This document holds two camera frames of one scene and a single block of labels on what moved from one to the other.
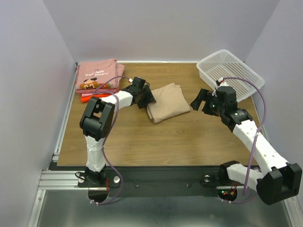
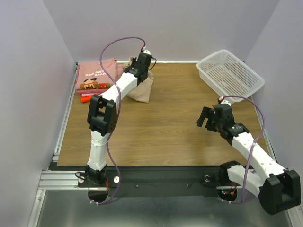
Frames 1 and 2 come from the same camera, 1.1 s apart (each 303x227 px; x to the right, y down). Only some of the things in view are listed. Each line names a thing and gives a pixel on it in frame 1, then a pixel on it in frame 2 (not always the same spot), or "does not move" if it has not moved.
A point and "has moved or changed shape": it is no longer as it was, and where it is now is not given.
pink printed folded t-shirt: x=93 y=75 does not move
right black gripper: x=206 y=104 → x=210 y=120
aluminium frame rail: x=60 y=180 does not move
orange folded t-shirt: x=84 y=99 does not move
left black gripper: x=149 y=98 → x=133 y=63
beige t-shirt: x=170 y=102 has moved or changed shape
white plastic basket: x=224 y=65 does not move
